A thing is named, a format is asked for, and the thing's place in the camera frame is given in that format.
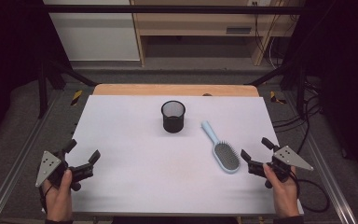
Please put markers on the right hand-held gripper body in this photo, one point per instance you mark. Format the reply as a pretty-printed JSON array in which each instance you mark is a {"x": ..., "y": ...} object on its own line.
[{"x": 290, "y": 158}]

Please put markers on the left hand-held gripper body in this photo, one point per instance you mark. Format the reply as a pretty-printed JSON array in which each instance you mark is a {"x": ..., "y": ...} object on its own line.
[{"x": 48, "y": 166}]

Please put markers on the light blue hairbrush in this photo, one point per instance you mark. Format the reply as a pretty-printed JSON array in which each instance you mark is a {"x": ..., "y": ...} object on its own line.
[{"x": 227, "y": 157}]

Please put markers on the black mesh pen holder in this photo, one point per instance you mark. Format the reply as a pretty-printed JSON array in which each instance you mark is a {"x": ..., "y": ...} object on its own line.
[{"x": 173, "y": 124}]

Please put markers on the person's left hand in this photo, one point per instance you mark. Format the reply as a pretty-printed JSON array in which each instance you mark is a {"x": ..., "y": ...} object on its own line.
[{"x": 59, "y": 199}]

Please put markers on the person's right hand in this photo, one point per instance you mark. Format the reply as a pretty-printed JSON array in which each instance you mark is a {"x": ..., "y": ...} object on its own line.
[{"x": 286, "y": 196}]

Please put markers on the yellow black striped tape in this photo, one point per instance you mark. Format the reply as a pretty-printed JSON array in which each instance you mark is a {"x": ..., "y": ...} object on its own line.
[
  {"x": 273, "y": 97},
  {"x": 76, "y": 97}
]

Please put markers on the black metal stand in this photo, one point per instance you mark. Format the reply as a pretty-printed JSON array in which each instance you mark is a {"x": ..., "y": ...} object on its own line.
[
  {"x": 300, "y": 87},
  {"x": 43, "y": 90}
]

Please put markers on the dark curtain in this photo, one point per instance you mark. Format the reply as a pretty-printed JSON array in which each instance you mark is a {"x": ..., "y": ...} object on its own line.
[
  {"x": 9, "y": 56},
  {"x": 348, "y": 77}
]

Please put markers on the white cabinet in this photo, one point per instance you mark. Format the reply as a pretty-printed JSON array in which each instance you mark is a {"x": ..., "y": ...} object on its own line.
[{"x": 96, "y": 34}]

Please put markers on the light wooden desk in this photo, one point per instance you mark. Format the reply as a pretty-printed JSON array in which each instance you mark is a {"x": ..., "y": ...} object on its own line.
[{"x": 199, "y": 21}]

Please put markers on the aluminium rail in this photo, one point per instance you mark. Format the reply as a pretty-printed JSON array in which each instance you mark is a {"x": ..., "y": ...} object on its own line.
[
  {"x": 329, "y": 180},
  {"x": 12, "y": 180}
]

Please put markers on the black horizontal frame bar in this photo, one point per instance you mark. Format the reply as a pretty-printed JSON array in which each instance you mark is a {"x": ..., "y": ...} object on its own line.
[{"x": 167, "y": 9}]

